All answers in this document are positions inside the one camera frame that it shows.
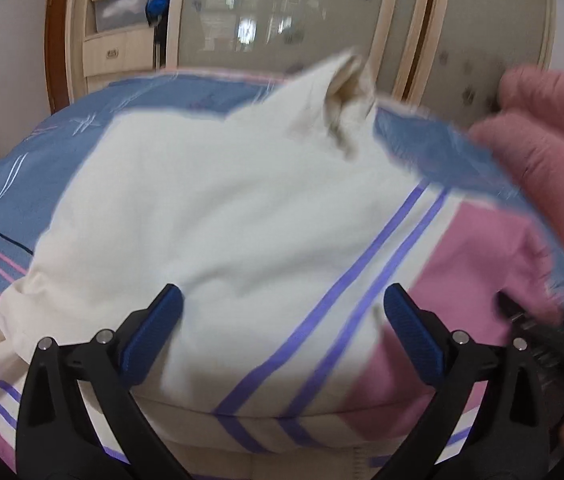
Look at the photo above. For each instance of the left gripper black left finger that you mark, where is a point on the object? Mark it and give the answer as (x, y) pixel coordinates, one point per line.
(77, 417)

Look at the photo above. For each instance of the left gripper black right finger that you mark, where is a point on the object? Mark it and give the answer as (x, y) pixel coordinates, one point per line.
(509, 438)

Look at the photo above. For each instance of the white and pink hooded jacket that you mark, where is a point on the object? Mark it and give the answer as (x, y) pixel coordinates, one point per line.
(320, 396)

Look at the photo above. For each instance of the pink folded quilt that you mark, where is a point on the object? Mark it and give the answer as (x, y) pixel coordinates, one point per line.
(526, 137)

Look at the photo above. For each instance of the blue striped bed sheet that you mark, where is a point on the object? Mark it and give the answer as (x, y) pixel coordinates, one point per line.
(260, 199)

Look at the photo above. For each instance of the wardrobe with frosted sliding doors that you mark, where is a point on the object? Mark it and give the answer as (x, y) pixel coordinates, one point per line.
(444, 55)

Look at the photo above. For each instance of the wardrobe drawer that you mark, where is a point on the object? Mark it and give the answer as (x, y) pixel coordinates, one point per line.
(128, 50)

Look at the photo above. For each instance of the brown wooden door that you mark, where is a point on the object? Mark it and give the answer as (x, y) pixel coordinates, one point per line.
(55, 55)

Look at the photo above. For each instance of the translucent plastic storage box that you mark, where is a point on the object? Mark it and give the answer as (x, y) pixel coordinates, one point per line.
(115, 14)

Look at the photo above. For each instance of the blue garment in wardrobe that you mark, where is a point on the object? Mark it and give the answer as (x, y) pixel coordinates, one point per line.
(154, 10)

